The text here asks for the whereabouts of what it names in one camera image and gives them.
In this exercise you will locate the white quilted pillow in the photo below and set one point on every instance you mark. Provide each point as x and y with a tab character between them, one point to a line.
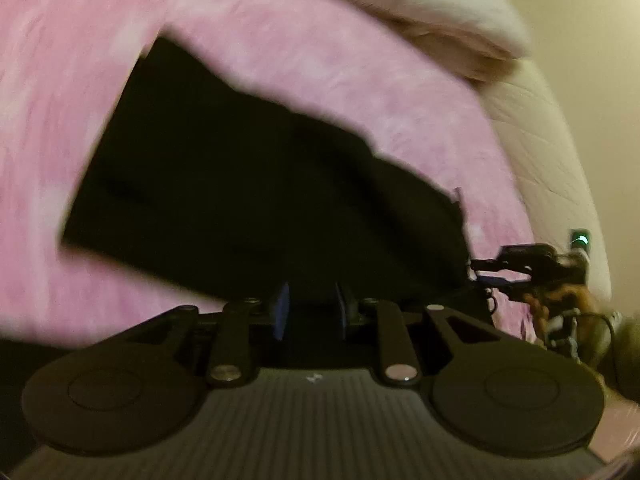
540	150

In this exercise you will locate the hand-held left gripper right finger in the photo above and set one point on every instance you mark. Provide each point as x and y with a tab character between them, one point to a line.
342	311

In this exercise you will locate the black sweater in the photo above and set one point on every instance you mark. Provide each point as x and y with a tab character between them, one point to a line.
225	185

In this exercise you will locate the person's right hand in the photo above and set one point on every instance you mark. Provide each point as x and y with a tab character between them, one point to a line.
550	301

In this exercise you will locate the pink floral blanket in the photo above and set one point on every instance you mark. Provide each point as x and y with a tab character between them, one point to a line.
300	60

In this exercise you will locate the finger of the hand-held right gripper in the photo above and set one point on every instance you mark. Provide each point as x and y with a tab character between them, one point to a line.
487	263
500	280

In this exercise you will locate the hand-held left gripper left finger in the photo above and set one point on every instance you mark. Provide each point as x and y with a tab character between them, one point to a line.
282	311

